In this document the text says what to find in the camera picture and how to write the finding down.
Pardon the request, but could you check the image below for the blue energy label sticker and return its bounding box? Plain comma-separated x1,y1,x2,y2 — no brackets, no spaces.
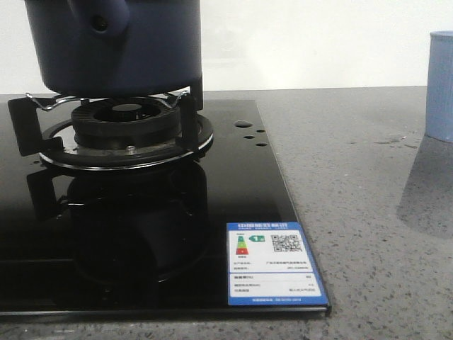
226,222,329,307

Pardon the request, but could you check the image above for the black pot support grate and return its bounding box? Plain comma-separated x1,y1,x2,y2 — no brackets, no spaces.
8,81,213,171

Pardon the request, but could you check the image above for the black glass gas stove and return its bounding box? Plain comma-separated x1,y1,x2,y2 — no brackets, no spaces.
1,101,331,319

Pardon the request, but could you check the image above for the black gas burner head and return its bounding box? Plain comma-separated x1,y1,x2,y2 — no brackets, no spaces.
71,98,180,150

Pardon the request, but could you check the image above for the light blue plastic cup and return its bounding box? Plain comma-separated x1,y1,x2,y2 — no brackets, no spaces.
425,30,452,142

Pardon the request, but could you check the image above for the dark blue cooking pot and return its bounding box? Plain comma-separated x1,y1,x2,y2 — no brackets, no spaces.
25,1,202,98

